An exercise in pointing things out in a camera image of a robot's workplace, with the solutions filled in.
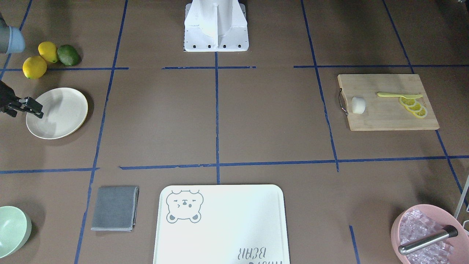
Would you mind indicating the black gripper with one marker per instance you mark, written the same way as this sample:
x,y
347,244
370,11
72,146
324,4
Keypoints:
x,y
5,96

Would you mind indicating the white round plate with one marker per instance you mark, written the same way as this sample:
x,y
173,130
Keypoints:
x,y
65,110

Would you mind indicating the white steamed bun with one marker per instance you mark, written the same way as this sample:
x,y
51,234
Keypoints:
x,y
358,105

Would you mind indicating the white bear tray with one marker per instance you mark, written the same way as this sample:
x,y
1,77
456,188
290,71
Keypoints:
x,y
222,224

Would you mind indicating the yellow lemon front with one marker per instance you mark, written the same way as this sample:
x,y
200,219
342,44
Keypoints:
x,y
34,67

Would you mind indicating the green lime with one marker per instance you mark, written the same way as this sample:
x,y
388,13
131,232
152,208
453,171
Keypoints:
x,y
68,55

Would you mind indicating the mint green bowl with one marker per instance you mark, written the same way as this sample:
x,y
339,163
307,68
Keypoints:
x,y
15,229

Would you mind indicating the grey folded cloth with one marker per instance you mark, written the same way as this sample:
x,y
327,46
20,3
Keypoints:
x,y
115,209

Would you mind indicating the bamboo cutting board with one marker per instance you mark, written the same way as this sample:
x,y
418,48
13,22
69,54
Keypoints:
x,y
384,113

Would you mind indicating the yellow plastic knife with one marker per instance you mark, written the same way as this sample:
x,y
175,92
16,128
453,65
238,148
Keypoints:
x,y
390,94

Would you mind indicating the lemon slices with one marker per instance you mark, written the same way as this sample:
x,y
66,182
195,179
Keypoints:
x,y
413,106

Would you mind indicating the pink ice bowl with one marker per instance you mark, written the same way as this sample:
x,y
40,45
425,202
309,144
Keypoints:
x,y
424,219

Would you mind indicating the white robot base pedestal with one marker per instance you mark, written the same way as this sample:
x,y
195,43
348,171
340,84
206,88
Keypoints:
x,y
215,26

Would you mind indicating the steel ice scoop handle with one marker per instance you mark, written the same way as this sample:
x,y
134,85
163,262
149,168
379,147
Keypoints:
x,y
446,232

